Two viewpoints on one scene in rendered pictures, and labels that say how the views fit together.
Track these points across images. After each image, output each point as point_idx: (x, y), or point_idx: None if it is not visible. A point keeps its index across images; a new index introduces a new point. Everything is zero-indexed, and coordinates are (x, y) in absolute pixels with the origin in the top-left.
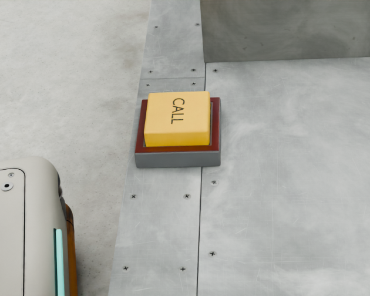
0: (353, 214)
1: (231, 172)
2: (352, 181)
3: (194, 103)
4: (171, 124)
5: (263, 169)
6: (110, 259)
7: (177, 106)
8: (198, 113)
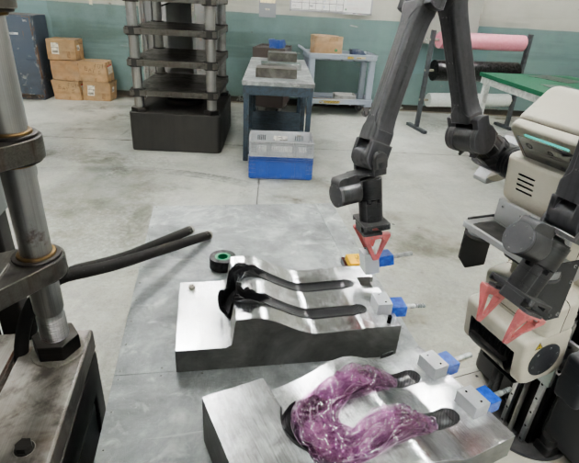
0: (300, 254)
1: (336, 261)
2: (301, 260)
3: (353, 260)
4: (357, 254)
5: (327, 262)
6: None
7: (357, 259)
8: (350, 257)
